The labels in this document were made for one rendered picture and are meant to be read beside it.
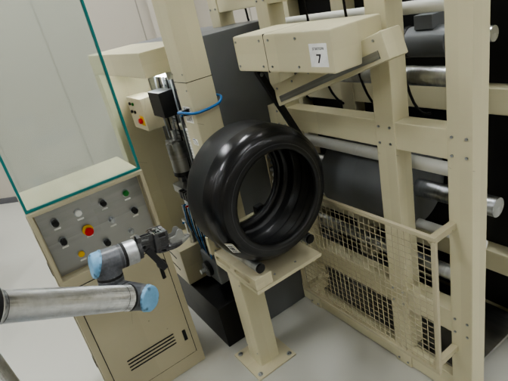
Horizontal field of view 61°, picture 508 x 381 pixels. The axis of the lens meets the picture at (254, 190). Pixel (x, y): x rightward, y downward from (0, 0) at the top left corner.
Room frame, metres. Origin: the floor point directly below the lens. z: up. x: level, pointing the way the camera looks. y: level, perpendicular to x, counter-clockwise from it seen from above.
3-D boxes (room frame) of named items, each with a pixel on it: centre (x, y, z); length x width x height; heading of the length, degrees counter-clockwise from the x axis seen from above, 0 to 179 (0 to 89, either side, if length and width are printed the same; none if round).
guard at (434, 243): (1.72, -0.39, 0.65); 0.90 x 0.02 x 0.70; 30
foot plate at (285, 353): (1.97, 0.15, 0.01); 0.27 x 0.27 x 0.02; 30
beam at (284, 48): (1.79, -0.31, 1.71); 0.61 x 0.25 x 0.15; 30
